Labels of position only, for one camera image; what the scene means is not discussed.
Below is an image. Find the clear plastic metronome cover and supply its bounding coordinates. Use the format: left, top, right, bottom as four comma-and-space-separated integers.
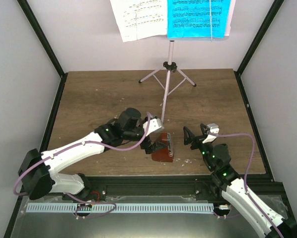
166, 133, 174, 157

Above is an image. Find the lilac music stand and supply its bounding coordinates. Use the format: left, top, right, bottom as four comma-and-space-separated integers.
138, 40, 197, 121

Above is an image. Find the red wooden metronome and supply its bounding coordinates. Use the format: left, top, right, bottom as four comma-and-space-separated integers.
151, 132, 174, 163

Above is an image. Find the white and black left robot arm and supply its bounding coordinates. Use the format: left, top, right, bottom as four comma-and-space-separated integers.
13, 108, 165, 200

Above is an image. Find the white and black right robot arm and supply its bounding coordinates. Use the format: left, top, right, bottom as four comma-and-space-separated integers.
183, 123, 297, 238

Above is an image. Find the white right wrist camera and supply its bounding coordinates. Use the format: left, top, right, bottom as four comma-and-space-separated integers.
202, 123, 220, 144

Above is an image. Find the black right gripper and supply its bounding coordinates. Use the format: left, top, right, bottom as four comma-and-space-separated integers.
183, 124, 216, 170

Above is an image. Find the light blue slotted cable duct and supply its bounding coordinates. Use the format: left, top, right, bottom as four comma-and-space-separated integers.
26, 203, 214, 214

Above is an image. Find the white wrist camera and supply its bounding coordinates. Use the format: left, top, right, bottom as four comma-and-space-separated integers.
202, 123, 220, 144
143, 118, 164, 136

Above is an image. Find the blue sheet music page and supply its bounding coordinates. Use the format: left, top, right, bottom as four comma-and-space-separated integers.
167, 0, 235, 39

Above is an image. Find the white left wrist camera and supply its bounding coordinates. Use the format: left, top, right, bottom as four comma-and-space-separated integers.
143, 118, 164, 136

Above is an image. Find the white sheet music page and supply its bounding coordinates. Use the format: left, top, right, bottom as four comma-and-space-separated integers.
110, 0, 167, 42

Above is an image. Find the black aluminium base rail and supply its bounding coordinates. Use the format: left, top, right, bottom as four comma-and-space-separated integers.
71, 175, 283, 199

